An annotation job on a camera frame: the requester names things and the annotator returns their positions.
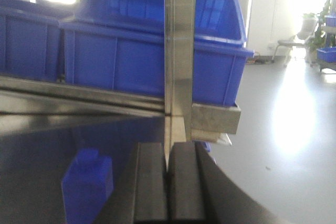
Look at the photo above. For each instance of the stainless steel table rack frame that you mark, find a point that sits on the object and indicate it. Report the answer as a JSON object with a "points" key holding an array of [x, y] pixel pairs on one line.
{"points": [[185, 120]]}

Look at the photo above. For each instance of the blue bin right on table rack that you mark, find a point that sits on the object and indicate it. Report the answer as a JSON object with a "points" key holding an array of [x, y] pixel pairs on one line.
{"points": [[119, 45]]}

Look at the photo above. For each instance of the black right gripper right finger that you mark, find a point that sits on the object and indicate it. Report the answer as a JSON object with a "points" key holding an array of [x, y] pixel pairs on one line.
{"points": [[185, 192]]}

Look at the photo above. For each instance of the blue bin on table rack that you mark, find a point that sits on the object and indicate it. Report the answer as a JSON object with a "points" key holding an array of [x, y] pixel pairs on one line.
{"points": [[119, 45], [30, 40]]}

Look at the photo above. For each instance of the blue plastic part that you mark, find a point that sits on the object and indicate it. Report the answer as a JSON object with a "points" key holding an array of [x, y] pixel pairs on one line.
{"points": [[86, 185]]}

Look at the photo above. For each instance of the distant shelf with blue bins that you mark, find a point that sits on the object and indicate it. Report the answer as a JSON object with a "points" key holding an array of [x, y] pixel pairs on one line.
{"points": [[322, 46]]}

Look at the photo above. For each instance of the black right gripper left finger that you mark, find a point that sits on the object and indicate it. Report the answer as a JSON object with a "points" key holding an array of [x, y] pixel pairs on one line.
{"points": [[150, 199]]}

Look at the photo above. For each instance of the grey metal chair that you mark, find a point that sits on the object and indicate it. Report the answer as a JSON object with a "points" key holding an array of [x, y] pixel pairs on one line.
{"points": [[299, 40]]}

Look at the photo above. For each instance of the blue bin middle on table rack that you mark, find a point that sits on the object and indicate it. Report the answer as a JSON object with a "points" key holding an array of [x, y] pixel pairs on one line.
{"points": [[30, 40]]}

